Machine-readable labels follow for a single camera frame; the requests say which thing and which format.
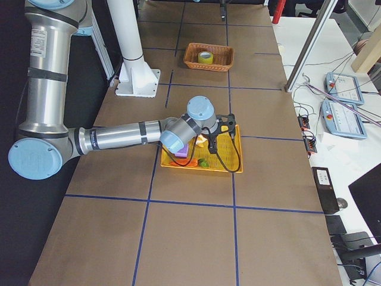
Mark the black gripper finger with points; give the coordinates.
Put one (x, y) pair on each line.
(213, 147)
(210, 147)

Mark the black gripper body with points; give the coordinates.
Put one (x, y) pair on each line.
(212, 143)

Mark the yellow tape roll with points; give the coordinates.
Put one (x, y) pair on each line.
(205, 57)

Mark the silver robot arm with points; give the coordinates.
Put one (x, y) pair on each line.
(52, 134)

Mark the yellow plastic basket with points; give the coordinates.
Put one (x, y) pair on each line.
(225, 149)

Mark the brown wicker basket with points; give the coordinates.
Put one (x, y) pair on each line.
(223, 57)

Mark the toy croissant bread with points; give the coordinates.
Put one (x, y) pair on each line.
(201, 141)

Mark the toy carrot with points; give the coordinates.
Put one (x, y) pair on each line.
(191, 163)

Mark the purple foam block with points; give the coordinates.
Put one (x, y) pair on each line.
(182, 153)

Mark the white mounting column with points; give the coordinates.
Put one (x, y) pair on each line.
(136, 78)

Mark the black power adapter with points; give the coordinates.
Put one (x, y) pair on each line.
(325, 190)

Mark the lower teach pendant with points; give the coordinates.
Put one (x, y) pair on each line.
(341, 121)

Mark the teach pendant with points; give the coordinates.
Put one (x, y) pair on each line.
(341, 121)
(344, 87)

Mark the upper teach pendant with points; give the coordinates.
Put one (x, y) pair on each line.
(344, 87)

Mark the black monitor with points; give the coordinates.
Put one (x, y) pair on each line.
(366, 193)

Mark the aluminium frame post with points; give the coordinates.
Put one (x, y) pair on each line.
(325, 12)

